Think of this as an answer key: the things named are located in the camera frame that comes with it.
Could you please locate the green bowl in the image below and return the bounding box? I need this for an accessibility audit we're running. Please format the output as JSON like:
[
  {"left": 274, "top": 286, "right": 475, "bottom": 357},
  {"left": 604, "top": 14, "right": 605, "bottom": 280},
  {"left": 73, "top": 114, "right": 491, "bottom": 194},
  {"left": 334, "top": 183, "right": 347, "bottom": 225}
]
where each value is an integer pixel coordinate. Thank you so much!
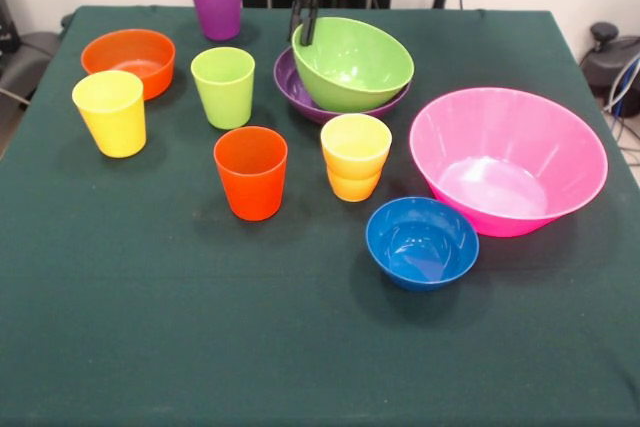
[{"left": 291, "top": 16, "right": 416, "bottom": 113}]

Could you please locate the purple bowl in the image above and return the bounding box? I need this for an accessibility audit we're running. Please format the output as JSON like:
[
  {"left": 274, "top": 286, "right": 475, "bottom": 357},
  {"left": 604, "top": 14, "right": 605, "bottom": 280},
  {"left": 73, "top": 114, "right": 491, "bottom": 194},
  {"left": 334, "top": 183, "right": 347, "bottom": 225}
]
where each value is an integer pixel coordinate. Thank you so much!
[{"left": 272, "top": 45, "right": 412, "bottom": 125}]

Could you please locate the purple cup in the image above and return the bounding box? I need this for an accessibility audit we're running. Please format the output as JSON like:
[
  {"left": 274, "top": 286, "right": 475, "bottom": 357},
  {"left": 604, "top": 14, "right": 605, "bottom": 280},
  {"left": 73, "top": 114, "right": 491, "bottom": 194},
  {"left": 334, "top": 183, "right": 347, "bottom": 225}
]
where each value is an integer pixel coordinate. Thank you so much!
[{"left": 187, "top": 0, "right": 244, "bottom": 42}]

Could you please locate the green cup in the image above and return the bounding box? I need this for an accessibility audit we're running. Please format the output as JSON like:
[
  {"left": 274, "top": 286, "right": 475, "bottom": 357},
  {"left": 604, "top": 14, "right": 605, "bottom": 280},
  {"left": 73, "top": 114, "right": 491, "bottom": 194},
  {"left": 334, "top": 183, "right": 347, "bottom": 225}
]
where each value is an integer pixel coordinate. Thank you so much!
[{"left": 190, "top": 46, "right": 256, "bottom": 131}]

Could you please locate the yellow ribbed cup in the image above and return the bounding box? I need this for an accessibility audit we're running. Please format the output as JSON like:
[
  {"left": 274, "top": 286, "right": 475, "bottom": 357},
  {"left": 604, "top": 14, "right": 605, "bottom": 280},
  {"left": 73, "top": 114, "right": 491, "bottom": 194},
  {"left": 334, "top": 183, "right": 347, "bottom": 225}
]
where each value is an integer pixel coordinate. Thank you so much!
[{"left": 320, "top": 112, "right": 393, "bottom": 202}]

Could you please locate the orange cup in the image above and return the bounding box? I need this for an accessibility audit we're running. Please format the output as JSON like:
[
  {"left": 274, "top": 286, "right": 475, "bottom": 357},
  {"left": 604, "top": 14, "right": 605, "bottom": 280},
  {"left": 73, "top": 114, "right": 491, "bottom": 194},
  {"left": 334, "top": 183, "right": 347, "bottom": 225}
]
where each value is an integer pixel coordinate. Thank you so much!
[{"left": 213, "top": 125, "right": 289, "bottom": 222}]

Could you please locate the orange bowl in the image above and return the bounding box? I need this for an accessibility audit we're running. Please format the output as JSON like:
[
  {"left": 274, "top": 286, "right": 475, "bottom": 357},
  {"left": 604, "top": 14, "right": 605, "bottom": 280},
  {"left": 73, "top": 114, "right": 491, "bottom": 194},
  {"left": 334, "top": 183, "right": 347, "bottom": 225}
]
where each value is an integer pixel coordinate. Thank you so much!
[{"left": 80, "top": 28, "right": 177, "bottom": 101}]

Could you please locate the tall yellow cup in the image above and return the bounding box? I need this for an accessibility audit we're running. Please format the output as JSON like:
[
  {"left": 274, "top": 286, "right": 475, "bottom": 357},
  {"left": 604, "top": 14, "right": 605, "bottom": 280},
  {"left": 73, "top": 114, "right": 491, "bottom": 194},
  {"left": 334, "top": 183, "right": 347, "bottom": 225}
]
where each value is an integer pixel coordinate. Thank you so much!
[{"left": 71, "top": 70, "right": 148, "bottom": 159}]

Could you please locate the pink bowl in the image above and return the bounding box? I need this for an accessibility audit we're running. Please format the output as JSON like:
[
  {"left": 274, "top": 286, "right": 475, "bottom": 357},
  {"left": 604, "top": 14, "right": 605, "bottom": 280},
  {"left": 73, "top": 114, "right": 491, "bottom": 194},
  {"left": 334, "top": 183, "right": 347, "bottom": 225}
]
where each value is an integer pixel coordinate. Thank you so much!
[{"left": 408, "top": 86, "right": 610, "bottom": 238}]

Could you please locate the blue bowl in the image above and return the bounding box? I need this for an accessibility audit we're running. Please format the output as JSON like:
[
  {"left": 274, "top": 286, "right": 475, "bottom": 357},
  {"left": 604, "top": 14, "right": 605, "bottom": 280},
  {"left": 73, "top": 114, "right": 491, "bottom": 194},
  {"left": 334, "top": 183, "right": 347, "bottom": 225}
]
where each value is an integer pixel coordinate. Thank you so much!
[{"left": 364, "top": 196, "right": 481, "bottom": 293}]

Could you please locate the dark green tablecloth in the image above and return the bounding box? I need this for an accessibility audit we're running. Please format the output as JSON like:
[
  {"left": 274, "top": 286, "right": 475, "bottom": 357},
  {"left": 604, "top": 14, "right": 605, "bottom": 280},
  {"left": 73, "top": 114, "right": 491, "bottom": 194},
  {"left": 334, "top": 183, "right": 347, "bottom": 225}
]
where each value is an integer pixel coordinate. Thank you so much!
[{"left": 0, "top": 5, "right": 640, "bottom": 427}]

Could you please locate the bundle of cables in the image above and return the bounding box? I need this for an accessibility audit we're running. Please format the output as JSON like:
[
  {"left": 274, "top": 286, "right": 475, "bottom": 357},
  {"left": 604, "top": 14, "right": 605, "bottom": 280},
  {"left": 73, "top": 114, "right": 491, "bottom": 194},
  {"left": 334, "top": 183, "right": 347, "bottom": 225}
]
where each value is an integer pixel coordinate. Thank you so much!
[{"left": 602, "top": 54, "right": 640, "bottom": 166}]

